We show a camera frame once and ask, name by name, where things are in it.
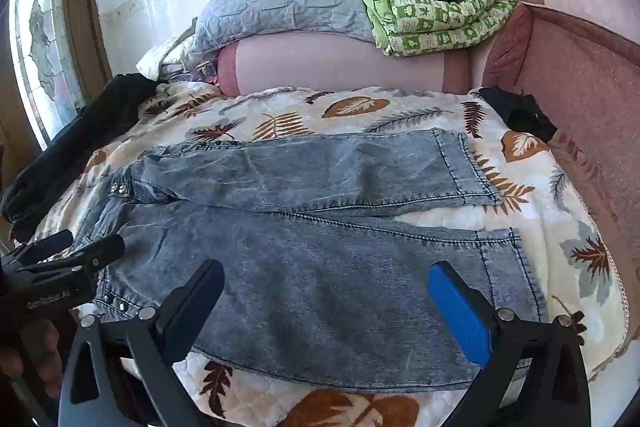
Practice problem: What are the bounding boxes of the colourful plastic wrappers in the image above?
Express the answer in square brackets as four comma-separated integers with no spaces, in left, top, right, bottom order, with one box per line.
[175,57,223,86]

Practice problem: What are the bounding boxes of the grey-blue denim pants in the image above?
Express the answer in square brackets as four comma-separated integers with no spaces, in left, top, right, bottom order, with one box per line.
[70,127,548,395]

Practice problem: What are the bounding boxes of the pink cloth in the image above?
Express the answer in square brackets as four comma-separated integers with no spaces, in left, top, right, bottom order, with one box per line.
[217,0,640,273]

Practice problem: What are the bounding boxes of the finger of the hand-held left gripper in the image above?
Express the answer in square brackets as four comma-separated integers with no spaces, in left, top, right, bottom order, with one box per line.
[15,234,126,288]
[0,229,75,269]

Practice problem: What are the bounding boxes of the grey quilted blanket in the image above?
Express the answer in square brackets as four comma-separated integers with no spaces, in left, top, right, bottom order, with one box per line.
[192,0,376,55]

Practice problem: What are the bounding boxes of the leaf printed blanket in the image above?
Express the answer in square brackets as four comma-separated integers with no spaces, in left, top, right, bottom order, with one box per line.
[30,84,631,427]

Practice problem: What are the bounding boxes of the small black cloth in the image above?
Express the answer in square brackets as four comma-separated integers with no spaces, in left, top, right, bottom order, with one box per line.
[477,87,558,142]

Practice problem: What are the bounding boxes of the large black garment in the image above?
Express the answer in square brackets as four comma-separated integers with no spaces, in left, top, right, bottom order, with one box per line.
[0,74,158,243]

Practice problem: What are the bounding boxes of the green patterned quilt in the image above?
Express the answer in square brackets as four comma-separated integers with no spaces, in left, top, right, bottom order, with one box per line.
[341,0,518,58]

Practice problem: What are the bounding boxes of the person's left hand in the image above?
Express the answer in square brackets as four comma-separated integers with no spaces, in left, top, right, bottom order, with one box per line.
[0,319,63,388]

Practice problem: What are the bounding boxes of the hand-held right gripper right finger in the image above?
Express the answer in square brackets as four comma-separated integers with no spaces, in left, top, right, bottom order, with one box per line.
[427,261,593,427]

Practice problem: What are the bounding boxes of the white crumpled cloth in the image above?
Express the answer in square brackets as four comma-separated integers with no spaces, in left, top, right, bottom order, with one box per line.
[136,39,201,80]

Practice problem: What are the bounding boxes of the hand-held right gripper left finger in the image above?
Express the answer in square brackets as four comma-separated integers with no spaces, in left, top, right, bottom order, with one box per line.
[57,258,226,427]

